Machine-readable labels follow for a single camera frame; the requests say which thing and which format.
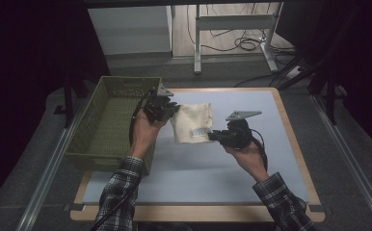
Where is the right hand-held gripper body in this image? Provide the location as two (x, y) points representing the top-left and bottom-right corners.
(221, 110), (263, 149)

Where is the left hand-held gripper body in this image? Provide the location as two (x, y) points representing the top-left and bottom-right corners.
(143, 83), (175, 125)

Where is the cream printed cloth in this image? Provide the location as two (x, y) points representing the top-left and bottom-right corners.
(169, 102), (215, 145)

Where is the green woven basket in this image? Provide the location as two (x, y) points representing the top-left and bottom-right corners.
(64, 75), (163, 176)

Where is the person's right hand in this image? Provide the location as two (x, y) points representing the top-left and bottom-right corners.
(222, 140), (271, 183)

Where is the person's left hand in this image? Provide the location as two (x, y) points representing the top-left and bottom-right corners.
(130, 110), (169, 159)

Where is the grey foam mat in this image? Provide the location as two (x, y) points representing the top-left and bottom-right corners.
(82, 90), (311, 206)

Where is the white power strip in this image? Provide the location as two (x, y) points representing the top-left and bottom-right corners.
(284, 64), (305, 80)

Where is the white cabinet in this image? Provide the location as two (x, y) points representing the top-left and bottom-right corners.
(87, 5), (174, 56)

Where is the black stand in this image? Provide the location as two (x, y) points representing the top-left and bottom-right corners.
(308, 62), (348, 126)
(53, 71), (90, 129)

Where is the dark curtain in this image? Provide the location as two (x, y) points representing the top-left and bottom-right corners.
(0, 0), (111, 215)
(275, 0), (372, 158)

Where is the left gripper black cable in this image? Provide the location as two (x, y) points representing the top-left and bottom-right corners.
(90, 90), (154, 231)

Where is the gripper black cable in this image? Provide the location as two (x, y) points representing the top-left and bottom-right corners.
(90, 90), (154, 231)
(250, 128), (269, 171)

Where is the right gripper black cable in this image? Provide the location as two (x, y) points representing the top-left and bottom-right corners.
(250, 128), (269, 171)

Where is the coiled black floor cable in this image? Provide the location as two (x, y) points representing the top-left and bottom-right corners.
(187, 3), (296, 65)

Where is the white desk frame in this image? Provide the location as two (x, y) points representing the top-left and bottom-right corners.
(193, 2), (284, 75)

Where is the metal floor rail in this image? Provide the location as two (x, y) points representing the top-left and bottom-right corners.
(311, 94), (372, 231)
(14, 104), (83, 231)

